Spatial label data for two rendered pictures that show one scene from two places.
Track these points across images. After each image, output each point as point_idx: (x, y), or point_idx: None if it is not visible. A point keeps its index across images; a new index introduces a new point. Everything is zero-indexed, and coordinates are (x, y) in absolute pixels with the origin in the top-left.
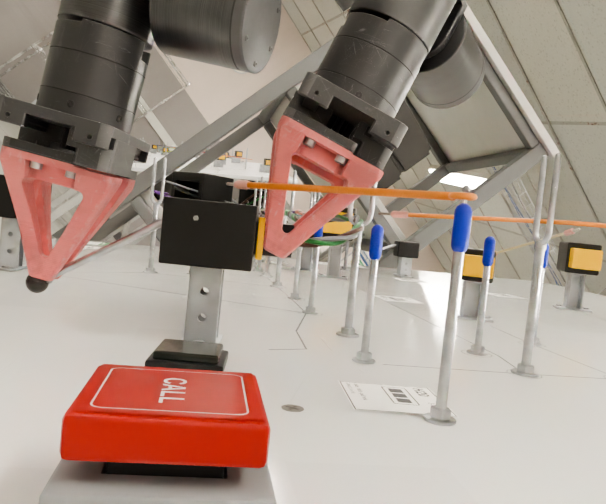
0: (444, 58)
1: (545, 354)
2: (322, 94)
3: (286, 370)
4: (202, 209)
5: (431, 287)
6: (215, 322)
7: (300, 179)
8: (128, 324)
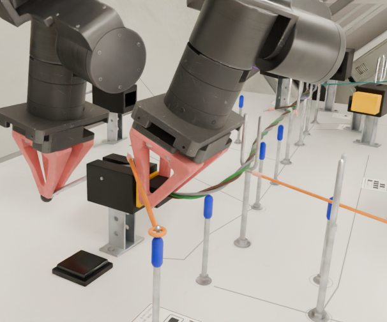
0: (278, 62)
1: None
2: (142, 119)
3: (134, 284)
4: (105, 174)
5: None
6: (122, 237)
7: None
8: (105, 218)
